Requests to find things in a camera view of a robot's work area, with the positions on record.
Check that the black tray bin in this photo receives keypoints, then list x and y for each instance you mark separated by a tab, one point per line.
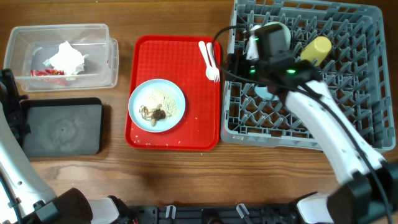
62	127

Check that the red plastic tray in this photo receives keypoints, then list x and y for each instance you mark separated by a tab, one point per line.
177	59

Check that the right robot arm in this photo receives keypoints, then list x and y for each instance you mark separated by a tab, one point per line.
368	183

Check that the grey dishwasher rack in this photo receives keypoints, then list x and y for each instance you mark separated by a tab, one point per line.
355	71

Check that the white plastic spoon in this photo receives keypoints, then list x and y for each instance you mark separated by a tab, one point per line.
204	52

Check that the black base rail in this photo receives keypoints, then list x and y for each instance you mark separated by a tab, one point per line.
238	214

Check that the green bowl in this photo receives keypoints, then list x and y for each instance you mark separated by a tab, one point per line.
276	37

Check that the light blue plate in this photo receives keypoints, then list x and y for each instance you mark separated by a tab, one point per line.
152	93

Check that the light blue bowl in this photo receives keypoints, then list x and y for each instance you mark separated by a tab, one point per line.
262	92

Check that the yellow plastic cup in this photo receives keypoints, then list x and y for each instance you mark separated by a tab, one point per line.
317	50

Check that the clear plastic bin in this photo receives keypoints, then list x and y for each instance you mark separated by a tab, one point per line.
29	46

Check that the white plastic fork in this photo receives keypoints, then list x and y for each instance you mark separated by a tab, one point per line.
216	72

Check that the red snack wrapper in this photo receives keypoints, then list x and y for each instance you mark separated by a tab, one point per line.
49	72

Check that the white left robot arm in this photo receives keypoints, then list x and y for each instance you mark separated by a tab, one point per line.
25	197

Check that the white napkin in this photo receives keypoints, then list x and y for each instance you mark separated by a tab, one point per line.
68	60

